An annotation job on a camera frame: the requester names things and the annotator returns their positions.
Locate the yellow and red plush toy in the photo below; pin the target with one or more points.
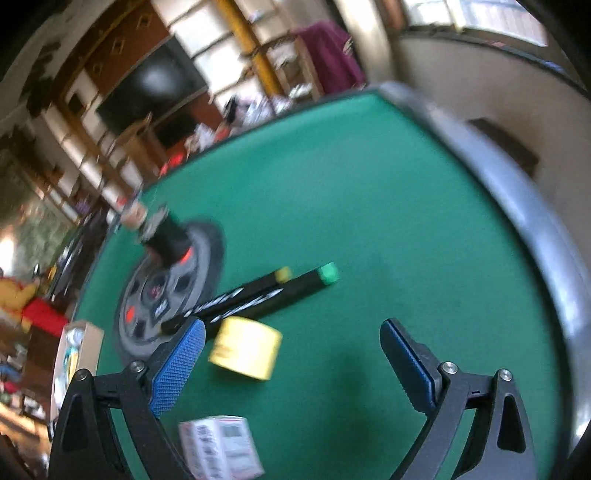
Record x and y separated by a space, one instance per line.
41 314

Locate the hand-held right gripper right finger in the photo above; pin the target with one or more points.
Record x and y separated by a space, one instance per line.
406 360

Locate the black marker with green cap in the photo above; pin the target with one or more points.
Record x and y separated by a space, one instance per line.
295 288

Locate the dark side table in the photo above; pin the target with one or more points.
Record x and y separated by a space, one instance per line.
74 263

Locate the maroon cloth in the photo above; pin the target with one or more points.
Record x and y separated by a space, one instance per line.
332 55

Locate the light wooden chair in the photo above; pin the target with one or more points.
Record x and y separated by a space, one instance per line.
134 129

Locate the black marker with yellow cap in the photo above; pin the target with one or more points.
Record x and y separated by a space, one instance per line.
258 286

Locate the small white printed box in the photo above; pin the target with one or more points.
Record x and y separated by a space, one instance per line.
221 447

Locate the red plastic stool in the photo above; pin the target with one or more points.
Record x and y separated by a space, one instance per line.
173 164

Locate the window with metal bars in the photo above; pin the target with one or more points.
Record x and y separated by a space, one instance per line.
485 18

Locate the black flat television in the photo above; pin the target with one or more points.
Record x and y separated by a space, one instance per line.
152 83

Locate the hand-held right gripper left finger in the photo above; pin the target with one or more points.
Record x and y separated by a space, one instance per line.
178 364

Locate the black cylinder device with spool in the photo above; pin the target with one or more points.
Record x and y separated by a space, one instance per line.
171 235

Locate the cardboard box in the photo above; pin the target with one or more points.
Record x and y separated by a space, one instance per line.
92 341

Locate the dark wooden stool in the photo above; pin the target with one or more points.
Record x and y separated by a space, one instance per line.
503 138

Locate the yellow tape roll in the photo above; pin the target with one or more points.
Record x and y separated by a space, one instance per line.
244 346

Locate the white plastic bag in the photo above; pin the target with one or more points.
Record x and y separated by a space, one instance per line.
203 136

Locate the wooden chair with round back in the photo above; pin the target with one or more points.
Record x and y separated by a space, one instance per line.
308 69

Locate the wooden wall cabinet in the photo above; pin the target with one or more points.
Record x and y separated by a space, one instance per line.
124 41

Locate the pile of plastic bags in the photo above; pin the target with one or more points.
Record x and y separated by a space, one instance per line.
258 110

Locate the beige tower air conditioner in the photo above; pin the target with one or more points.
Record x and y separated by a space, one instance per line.
369 37

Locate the green felt mahjong table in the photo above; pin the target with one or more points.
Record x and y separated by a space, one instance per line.
369 207

